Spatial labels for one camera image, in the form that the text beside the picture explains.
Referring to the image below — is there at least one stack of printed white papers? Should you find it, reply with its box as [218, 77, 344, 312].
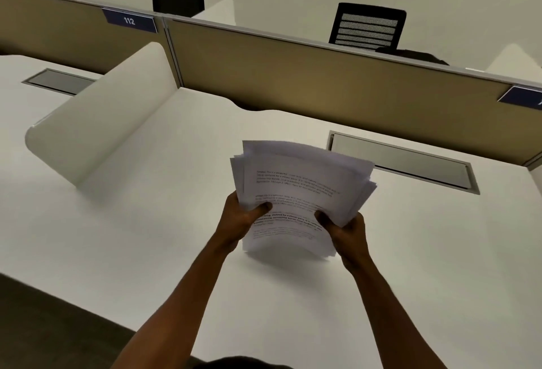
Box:
[230, 140, 377, 260]

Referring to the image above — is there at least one person's right hand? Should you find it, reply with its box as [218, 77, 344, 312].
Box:
[314, 210, 370, 273]

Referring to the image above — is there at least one grey desk cable flap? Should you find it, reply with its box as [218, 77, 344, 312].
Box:
[327, 130, 481, 195]
[22, 68, 99, 96]

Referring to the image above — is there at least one person's left hand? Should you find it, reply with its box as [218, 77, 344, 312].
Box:
[215, 191, 273, 254]

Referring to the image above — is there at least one blue number label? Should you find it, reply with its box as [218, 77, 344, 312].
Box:
[497, 84, 542, 110]
[102, 8, 158, 34]

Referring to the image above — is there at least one white desk side divider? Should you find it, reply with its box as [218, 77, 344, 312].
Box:
[485, 43, 542, 86]
[25, 41, 183, 187]
[196, 0, 236, 26]

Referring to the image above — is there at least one person's right forearm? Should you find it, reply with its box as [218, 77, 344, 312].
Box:
[339, 250, 449, 369]

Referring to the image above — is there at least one beige partition panel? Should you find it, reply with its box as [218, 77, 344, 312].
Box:
[163, 17, 542, 167]
[0, 0, 166, 76]

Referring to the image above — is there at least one person's left forearm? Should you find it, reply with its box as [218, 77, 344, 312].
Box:
[111, 234, 240, 369]

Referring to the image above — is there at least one black mesh office chair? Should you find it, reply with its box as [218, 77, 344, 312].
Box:
[329, 2, 407, 51]

